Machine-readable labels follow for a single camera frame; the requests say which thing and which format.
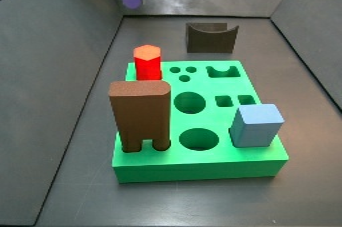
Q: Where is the brown arch block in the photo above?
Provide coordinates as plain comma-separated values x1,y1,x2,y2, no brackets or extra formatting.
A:
108,80,171,153

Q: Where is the black curved cradle stand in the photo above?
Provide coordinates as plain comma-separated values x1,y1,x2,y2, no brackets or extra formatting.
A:
186,23,239,54

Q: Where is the red hexagonal prism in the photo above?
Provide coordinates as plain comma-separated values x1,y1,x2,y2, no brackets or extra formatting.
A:
134,45,162,80

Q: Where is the blue cube block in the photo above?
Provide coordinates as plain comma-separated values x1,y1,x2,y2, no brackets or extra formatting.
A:
230,104,285,148

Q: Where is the green foam shape board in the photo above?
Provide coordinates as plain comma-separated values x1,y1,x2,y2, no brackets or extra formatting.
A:
112,60,289,183

